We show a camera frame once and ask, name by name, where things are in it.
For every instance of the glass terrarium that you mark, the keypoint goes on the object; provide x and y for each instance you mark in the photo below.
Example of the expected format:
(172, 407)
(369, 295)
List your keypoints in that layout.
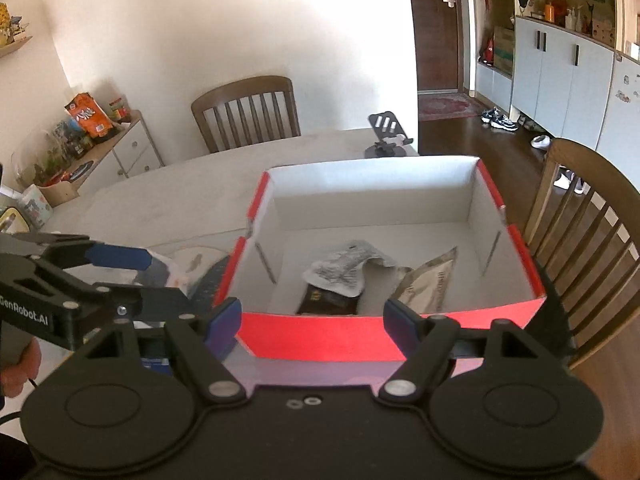
(35, 160)

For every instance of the black snack packet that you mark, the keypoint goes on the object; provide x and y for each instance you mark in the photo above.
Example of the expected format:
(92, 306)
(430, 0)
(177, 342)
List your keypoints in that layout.
(325, 302)

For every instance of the white printed mug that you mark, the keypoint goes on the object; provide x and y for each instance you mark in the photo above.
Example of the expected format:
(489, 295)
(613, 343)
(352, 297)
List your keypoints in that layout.
(36, 207)

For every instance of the brown cardboard box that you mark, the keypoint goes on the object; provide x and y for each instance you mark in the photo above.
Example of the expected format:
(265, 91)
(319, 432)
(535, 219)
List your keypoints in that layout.
(504, 52)

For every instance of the wooden wall shelf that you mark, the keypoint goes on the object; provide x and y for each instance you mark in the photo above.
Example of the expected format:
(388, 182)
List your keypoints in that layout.
(15, 46)

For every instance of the orange snack bag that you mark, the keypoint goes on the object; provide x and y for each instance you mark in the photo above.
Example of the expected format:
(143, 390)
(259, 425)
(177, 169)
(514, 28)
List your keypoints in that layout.
(90, 115)

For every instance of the red cardboard box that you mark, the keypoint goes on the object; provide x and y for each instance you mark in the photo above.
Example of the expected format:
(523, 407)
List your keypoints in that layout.
(325, 335)

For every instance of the brown wrapper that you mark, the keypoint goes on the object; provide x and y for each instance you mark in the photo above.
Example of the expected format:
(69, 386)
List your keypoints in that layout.
(430, 280)

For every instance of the white wall cabinet unit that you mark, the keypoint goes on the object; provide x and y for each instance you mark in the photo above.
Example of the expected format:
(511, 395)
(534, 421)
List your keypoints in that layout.
(555, 75)

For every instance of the blue speckled placemat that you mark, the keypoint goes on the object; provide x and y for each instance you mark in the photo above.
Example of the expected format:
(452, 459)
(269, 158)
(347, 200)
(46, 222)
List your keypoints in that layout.
(212, 280)

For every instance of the black white sneaker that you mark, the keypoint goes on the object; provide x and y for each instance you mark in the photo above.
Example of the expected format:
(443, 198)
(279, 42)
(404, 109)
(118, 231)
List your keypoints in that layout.
(509, 123)
(491, 117)

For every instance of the clear printed wrapper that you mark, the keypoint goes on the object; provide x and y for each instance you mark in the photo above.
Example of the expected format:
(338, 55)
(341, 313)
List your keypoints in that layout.
(335, 270)

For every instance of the green snack box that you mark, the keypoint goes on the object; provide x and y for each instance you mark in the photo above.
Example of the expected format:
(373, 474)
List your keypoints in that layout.
(120, 109)

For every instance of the blue round plate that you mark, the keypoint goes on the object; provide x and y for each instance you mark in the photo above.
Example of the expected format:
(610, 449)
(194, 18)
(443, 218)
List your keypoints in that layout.
(81, 170)

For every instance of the wooden slat-back chair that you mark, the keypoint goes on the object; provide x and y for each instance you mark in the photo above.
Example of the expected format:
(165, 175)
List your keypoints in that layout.
(240, 87)
(575, 160)

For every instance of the red bag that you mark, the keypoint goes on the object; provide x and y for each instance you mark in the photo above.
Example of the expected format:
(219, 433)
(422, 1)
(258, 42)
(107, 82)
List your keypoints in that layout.
(487, 51)

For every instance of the white side cabinet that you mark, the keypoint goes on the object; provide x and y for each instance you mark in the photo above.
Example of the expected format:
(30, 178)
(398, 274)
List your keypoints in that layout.
(132, 145)

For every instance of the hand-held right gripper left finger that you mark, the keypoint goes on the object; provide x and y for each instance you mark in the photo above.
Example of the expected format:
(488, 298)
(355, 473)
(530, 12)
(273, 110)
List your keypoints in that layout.
(225, 322)

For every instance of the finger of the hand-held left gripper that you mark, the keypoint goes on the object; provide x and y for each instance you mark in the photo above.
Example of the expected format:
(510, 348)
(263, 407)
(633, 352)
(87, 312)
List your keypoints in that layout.
(150, 302)
(120, 256)

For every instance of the small blue packet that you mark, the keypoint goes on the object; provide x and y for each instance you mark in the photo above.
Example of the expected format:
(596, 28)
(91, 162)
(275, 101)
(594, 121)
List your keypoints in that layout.
(155, 364)

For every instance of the black phone stand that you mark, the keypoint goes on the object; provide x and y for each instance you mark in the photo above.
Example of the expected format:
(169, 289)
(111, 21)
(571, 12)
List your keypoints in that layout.
(385, 122)

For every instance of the yellow toy figure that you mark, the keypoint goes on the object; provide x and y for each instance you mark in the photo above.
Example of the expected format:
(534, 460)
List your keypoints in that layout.
(5, 25)

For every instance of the white marble desktop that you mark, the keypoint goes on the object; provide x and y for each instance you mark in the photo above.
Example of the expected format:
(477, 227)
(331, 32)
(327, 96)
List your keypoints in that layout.
(175, 200)

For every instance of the clear labelled plastic bag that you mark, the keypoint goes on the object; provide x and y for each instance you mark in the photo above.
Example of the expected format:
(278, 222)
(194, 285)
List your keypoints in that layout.
(175, 272)

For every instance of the orange bottle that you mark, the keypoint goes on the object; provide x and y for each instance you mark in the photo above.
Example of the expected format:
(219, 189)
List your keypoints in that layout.
(550, 12)

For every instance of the red patterned rug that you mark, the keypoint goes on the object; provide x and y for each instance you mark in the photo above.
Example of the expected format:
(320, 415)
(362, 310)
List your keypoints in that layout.
(447, 106)

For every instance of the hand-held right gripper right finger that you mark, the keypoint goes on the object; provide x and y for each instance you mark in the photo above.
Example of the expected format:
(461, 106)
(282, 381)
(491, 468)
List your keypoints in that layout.
(400, 325)

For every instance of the white slipper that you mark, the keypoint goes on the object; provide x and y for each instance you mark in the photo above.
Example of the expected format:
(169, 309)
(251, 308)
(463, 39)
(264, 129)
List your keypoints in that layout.
(541, 142)
(564, 180)

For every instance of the person's left hand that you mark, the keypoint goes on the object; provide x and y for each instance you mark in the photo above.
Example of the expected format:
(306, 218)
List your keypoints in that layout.
(20, 370)

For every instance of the dark wooden door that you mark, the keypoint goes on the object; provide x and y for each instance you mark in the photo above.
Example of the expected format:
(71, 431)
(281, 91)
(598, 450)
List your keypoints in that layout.
(435, 35)

